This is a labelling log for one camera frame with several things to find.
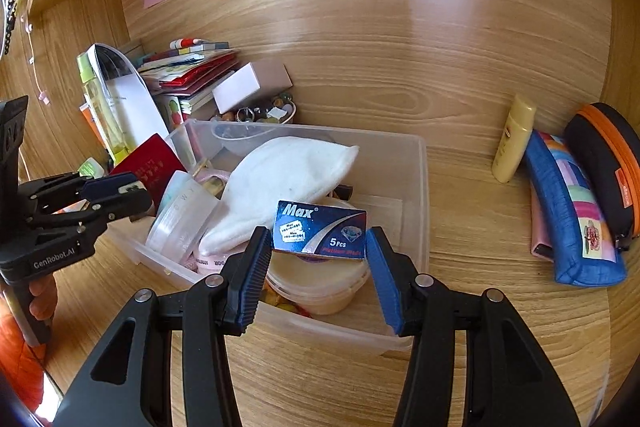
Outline white round jar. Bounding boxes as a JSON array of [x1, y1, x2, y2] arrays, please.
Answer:
[[145, 170, 219, 265]]

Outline white cloth pouch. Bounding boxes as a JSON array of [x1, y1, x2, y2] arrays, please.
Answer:
[[198, 136, 359, 257]]

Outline blue razor blade box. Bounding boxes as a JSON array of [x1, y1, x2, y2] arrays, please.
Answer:
[[272, 200, 367, 260]]

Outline person's left hand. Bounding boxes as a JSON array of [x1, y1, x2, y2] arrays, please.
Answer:
[[29, 274, 58, 321]]

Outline orange label sanitizer bottle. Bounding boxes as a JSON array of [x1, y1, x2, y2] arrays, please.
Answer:
[[77, 157, 106, 179]]

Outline yellow-green spray bottle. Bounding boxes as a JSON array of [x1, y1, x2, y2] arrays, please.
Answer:
[[77, 53, 129, 166]]

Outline white folded paper sheets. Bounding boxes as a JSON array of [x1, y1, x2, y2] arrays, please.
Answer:
[[87, 43, 169, 150]]

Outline pink round compact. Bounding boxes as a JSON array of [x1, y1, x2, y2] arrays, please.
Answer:
[[193, 248, 243, 275]]

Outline blue patchwork pencil pouch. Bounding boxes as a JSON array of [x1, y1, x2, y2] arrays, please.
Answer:
[[524, 130, 627, 287]]

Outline red white marker pen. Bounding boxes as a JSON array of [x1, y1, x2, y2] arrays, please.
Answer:
[[169, 38, 207, 50]]

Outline small white pink box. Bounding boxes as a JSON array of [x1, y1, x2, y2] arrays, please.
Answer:
[[213, 58, 293, 114]]

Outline bowl of trinkets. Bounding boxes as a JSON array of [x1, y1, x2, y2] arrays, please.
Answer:
[[213, 92, 297, 124]]

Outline clear plastic storage bin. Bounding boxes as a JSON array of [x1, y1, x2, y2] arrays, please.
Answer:
[[104, 118, 432, 356]]

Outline yellow lotion bottle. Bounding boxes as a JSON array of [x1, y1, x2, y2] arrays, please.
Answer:
[[491, 94, 537, 183]]

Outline black orange zip case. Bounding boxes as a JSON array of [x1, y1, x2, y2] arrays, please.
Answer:
[[564, 102, 639, 251]]

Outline white charging cable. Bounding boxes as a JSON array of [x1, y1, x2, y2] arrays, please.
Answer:
[[16, 148, 32, 183]]

